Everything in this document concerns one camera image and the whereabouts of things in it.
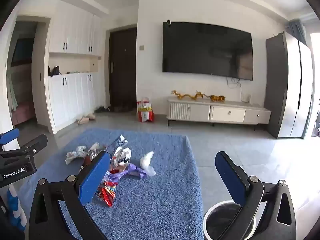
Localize red yellow gift bag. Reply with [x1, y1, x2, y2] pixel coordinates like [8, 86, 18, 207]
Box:
[136, 97, 155, 122]

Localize purple wrapper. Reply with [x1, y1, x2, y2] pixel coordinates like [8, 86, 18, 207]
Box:
[109, 162, 148, 181]

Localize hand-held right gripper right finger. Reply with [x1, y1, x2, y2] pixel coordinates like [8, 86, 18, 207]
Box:
[215, 151, 297, 240]

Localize white television cabinet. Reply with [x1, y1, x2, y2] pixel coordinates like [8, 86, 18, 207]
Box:
[167, 96, 272, 130]

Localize blue fuzzy table cloth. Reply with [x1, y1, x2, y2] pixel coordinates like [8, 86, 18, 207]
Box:
[19, 127, 204, 240]

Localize pink bed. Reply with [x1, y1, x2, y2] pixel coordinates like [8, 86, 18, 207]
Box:
[11, 101, 35, 125]

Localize golden dragon ornament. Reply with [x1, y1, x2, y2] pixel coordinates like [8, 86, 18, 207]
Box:
[171, 90, 210, 101]

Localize white tissue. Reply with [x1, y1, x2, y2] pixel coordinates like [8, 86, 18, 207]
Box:
[140, 151, 157, 177]

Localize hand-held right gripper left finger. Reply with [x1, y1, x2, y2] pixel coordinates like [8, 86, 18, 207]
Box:
[29, 151, 112, 240]

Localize round white waste bin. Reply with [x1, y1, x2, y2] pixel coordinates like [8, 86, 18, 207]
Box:
[203, 200, 257, 240]

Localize small silver white wrapper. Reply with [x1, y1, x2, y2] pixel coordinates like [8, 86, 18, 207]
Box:
[89, 142, 101, 156]

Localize green hanging cloth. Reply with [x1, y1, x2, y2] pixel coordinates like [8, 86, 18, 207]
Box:
[6, 75, 18, 110]

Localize white washing machine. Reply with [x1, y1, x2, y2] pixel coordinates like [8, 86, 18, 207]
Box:
[311, 100, 320, 138]

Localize beige slippers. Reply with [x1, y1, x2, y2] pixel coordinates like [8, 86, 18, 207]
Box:
[77, 114, 97, 125]

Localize red snack wrapper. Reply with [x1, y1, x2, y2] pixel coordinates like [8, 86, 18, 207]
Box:
[97, 179, 118, 207]

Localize silver foil wrapper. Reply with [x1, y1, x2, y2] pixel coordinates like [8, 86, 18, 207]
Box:
[111, 135, 132, 173]

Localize person's left hand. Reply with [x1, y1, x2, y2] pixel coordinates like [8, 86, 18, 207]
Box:
[7, 185, 27, 232]

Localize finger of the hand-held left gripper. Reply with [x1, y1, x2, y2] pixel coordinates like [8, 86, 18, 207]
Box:
[0, 134, 48, 159]
[0, 128, 20, 145]

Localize dark brown entrance door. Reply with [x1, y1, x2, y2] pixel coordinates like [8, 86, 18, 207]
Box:
[109, 27, 137, 112]

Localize grey blue curtain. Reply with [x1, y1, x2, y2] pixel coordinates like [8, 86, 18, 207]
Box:
[289, 20, 307, 45]

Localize white built-in cabinet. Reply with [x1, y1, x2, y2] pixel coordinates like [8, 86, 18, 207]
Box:
[47, 5, 103, 134]

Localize grey silver refrigerator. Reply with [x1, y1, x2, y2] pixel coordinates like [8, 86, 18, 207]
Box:
[264, 31, 314, 139]

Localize black bag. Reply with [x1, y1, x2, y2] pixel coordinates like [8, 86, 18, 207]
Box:
[49, 65, 62, 77]

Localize large black television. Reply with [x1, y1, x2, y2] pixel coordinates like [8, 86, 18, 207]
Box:
[162, 22, 253, 81]

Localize television cable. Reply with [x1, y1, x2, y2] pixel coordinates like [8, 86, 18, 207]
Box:
[226, 77, 244, 103]

